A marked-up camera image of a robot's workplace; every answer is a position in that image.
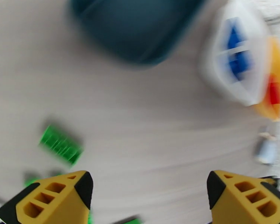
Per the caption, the red square lego brick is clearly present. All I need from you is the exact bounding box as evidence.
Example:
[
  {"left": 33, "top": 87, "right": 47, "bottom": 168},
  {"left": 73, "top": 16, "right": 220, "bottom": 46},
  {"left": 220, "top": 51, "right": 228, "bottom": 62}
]
[{"left": 267, "top": 75, "right": 280, "bottom": 106}]

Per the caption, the yellow plastic container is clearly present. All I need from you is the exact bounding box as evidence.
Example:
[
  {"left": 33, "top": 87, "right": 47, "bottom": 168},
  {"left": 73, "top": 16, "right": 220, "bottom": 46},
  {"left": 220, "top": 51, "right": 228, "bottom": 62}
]
[{"left": 253, "top": 37, "right": 280, "bottom": 122}]

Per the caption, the white plastic container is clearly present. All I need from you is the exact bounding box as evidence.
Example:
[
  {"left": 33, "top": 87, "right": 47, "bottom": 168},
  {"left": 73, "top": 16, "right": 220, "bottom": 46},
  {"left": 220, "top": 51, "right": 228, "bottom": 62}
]
[{"left": 199, "top": 0, "right": 272, "bottom": 107}]

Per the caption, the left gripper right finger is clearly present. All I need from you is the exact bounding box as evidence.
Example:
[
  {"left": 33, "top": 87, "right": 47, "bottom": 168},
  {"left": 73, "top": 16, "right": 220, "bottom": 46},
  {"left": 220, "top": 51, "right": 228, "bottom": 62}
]
[{"left": 206, "top": 170, "right": 280, "bottom": 224}]

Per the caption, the dark teal plastic container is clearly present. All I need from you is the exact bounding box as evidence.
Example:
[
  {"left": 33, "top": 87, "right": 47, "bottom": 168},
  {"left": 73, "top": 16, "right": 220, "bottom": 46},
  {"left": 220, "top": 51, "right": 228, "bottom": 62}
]
[{"left": 69, "top": 0, "right": 207, "bottom": 66}]

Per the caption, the light blue white roll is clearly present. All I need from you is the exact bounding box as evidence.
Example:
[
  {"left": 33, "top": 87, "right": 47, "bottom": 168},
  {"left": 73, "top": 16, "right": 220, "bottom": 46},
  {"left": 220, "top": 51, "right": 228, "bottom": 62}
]
[{"left": 255, "top": 132, "right": 279, "bottom": 165}]

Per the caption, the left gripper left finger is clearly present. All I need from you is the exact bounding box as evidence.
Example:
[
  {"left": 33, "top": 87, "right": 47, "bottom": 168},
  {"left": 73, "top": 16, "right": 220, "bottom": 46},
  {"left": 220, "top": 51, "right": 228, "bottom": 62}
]
[{"left": 0, "top": 170, "right": 94, "bottom": 224}]

